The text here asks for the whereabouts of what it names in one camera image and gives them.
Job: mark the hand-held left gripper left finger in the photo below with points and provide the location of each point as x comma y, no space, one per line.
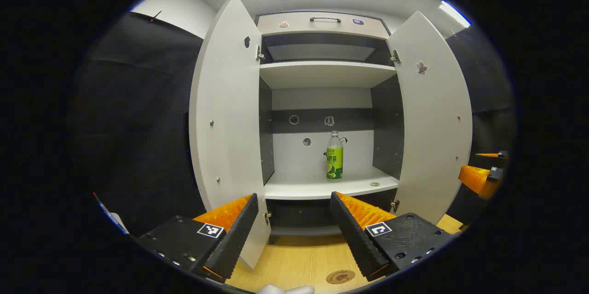
234,239

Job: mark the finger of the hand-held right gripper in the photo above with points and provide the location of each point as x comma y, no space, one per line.
487,154
474,179

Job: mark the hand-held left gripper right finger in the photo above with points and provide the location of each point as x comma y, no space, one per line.
356,239

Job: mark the round brown coaster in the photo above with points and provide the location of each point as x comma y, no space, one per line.
340,277

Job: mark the grey cabinet door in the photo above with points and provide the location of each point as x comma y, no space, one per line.
432,137
225,123

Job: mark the green label bottle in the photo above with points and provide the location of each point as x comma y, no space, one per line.
334,165

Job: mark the grey cabinet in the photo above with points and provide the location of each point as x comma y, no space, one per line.
322,75

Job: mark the grey cabinet drawer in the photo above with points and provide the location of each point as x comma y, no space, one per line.
294,25

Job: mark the black backdrop cloth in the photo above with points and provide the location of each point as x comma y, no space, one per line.
487,100
138,123

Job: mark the ceiling light panel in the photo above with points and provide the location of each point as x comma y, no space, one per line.
454,13

